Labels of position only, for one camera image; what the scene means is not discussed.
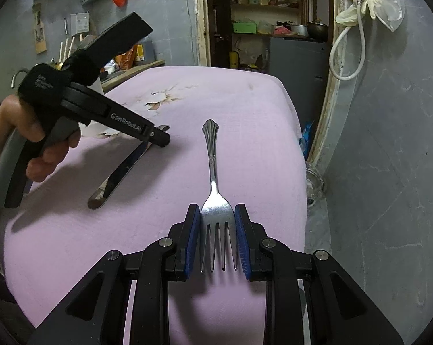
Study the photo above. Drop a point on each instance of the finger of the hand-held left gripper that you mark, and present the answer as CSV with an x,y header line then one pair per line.
x,y
159,137

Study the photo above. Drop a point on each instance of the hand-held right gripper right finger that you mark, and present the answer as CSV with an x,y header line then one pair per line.
x,y
242,244

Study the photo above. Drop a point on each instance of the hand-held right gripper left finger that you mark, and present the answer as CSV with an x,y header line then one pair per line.
x,y
191,244

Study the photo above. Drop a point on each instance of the metal fork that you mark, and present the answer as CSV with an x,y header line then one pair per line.
x,y
216,208

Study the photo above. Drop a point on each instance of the metal table knife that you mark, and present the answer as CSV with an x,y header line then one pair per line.
x,y
123,170

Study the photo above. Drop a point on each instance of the person's left hand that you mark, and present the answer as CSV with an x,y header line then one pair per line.
x,y
31,127

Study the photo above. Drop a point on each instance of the blue white packet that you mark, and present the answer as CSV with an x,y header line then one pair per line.
x,y
110,67

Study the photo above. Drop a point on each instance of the orange snack packet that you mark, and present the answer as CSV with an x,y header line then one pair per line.
x,y
126,59

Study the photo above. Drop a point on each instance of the metal faucet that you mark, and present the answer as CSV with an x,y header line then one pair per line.
x,y
17,74

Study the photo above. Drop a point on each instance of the wooden kitchen counter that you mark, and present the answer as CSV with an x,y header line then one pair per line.
x,y
148,65

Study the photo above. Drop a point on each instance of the large dark jug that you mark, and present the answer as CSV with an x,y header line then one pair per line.
x,y
145,49

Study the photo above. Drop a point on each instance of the glass jar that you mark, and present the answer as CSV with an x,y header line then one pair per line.
x,y
315,183

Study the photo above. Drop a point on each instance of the pink tablecloth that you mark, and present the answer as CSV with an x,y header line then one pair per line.
x,y
259,133

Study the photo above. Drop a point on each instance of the blue snack packet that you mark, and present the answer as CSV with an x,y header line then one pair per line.
x,y
306,136

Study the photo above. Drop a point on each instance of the dark brown door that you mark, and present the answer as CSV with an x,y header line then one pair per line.
x,y
216,18

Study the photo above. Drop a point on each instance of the green box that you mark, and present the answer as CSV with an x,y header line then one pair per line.
x,y
244,27

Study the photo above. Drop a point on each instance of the grey cabinet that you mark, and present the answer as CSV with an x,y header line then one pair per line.
x,y
299,75

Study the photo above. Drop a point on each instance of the wooden shelf unit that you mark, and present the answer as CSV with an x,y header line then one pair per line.
x,y
266,5

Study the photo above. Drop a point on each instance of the silver pot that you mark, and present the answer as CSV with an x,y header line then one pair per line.
x,y
299,30

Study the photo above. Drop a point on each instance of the dark cooking pot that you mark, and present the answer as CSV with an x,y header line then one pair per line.
x,y
317,29

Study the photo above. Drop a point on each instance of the cream rubber glove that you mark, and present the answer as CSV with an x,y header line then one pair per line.
x,y
360,1

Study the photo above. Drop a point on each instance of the clear plastic bag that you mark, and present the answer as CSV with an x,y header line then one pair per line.
x,y
392,3

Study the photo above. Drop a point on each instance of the white wall box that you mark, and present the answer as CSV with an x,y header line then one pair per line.
x,y
79,23

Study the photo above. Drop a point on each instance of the wooden wall board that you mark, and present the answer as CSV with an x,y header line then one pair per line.
x,y
39,32

